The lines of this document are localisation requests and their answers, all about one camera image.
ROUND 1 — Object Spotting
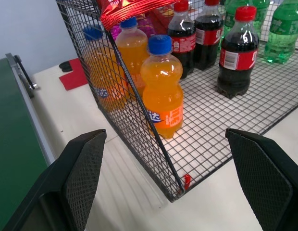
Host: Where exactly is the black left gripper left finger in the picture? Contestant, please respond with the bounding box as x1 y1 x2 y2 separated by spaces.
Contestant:
3 129 107 231

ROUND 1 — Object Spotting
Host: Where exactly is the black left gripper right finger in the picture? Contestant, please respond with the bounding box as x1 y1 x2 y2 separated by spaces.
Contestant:
225 128 298 231

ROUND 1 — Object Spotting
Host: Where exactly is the green conveyor belt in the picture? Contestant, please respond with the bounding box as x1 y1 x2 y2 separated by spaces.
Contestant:
0 53 56 231

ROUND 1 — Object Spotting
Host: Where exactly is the orange soda bottle blue cap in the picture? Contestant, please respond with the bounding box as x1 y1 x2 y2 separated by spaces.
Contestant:
82 25 127 112
115 16 151 97
140 34 184 140

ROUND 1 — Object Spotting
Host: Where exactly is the cola bottle red cap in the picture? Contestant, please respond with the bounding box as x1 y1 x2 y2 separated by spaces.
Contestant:
194 0 224 71
166 0 197 80
216 5 260 99

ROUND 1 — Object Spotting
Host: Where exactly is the green soda bottle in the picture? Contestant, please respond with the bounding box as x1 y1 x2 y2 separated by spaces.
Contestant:
223 0 271 37
263 0 298 64

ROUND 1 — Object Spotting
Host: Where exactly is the red chip bag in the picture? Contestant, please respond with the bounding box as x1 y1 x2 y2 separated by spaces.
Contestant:
95 0 181 30

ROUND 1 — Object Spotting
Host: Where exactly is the red snack bag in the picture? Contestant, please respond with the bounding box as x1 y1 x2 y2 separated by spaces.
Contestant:
149 4 175 37

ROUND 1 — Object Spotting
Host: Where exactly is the black wire mesh shelf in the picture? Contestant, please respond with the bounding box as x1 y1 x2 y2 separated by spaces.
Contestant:
55 0 298 203

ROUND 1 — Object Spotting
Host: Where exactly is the black ring object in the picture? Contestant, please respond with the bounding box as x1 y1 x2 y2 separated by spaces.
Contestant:
59 61 73 73

